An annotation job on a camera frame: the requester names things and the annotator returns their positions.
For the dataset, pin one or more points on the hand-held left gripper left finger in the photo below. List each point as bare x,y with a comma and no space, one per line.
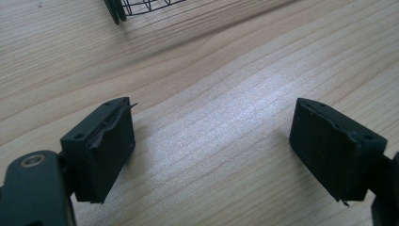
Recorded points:
103,150

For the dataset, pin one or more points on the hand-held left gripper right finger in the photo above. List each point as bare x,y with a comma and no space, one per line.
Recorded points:
332,150

